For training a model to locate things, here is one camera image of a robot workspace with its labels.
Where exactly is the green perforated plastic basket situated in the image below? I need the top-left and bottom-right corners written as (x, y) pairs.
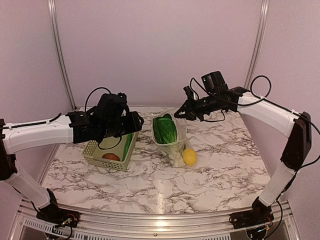
top-left (82, 132), bottom-right (139, 172)

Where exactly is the brown orange round toy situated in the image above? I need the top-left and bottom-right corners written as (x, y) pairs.
top-left (102, 152), bottom-right (120, 161)

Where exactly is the front aluminium rail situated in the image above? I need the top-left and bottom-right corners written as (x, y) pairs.
top-left (7, 203), bottom-right (301, 240)

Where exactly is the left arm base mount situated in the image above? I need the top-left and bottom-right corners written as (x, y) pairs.
top-left (36, 188), bottom-right (80, 228)

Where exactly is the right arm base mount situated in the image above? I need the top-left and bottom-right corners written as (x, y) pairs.
top-left (229, 197), bottom-right (275, 229)

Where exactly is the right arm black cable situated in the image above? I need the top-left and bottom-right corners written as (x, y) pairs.
top-left (189, 75), bottom-right (320, 169)

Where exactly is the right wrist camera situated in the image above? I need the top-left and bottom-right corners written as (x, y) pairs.
top-left (201, 71), bottom-right (229, 95)

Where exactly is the green bok choy toy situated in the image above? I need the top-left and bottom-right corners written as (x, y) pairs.
top-left (152, 113), bottom-right (185, 167)

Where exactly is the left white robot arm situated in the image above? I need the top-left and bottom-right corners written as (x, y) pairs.
top-left (0, 111), bottom-right (144, 223)

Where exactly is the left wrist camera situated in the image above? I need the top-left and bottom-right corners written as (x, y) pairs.
top-left (93, 92), bottom-right (130, 120)

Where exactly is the yellow lemon toy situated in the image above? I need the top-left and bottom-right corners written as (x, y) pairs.
top-left (183, 148), bottom-right (197, 167)

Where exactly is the right aluminium frame post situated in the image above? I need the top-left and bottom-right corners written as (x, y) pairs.
top-left (244, 0), bottom-right (270, 88)

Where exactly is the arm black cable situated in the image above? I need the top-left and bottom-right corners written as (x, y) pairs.
top-left (84, 86), bottom-right (123, 151)
top-left (189, 75), bottom-right (320, 169)

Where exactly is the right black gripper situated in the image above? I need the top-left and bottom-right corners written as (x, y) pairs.
top-left (173, 93), bottom-right (220, 122)

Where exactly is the bright green pepper toy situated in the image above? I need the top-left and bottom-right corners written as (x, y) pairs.
top-left (122, 133), bottom-right (133, 162)

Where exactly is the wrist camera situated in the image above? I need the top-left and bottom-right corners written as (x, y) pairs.
top-left (201, 71), bottom-right (229, 95)
top-left (93, 92), bottom-right (130, 120)

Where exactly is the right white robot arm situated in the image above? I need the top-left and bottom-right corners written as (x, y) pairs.
top-left (175, 86), bottom-right (312, 224)

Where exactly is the clear zip top bag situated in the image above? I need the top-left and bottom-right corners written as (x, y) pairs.
top-left (151, 108), bottom-right (198, 168)

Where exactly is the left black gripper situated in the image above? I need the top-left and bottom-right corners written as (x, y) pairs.
top-left (99, 110), bottom-right (144, 139)

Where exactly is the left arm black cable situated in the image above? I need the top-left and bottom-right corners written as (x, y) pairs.
top-left (84, 86), bottom-right (123, 151)

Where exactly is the left aluminium frame post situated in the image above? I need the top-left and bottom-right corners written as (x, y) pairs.
top-left (48, 0), bottom-right (77, 110)

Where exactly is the aluminium frame post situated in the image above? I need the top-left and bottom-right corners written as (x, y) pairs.
top-left (48, 0), bottom-right (77, 110)
top-left (244, 0), bottom-right (270, 88)

